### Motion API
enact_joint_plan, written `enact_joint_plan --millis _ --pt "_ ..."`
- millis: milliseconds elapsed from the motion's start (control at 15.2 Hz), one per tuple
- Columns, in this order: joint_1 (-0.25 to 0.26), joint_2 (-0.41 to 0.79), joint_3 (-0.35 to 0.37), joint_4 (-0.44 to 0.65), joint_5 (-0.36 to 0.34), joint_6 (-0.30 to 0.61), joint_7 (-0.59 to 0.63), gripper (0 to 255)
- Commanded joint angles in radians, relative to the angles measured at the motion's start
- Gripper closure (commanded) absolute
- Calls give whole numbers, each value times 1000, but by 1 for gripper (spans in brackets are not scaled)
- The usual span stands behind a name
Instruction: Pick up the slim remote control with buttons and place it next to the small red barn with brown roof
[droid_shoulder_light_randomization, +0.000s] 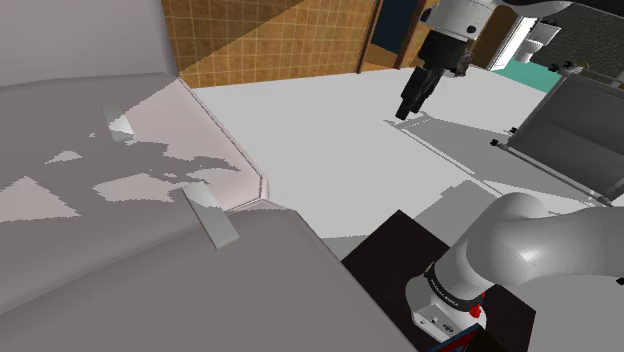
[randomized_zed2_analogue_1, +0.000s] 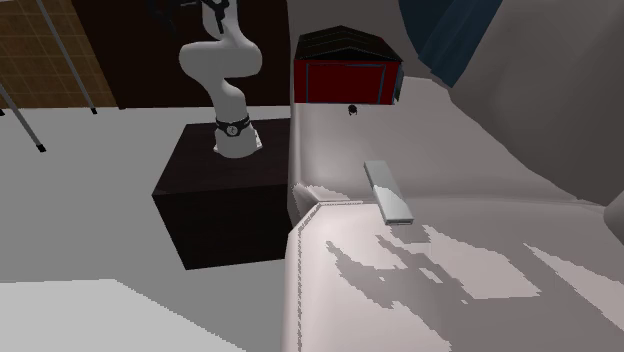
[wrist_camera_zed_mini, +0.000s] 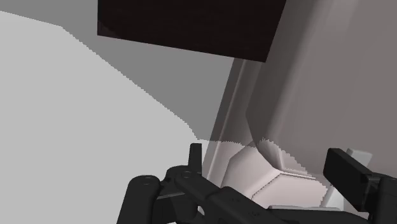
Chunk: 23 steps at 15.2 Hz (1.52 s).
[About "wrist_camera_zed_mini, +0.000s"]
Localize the dark robot stand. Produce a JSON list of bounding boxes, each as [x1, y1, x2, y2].
[[97, 0, 287, 63]]

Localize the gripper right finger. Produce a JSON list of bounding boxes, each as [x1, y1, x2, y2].
[[323, 148, 397, 224]]

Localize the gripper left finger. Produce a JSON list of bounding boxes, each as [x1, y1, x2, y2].
[[116, 143, 231, 224]]

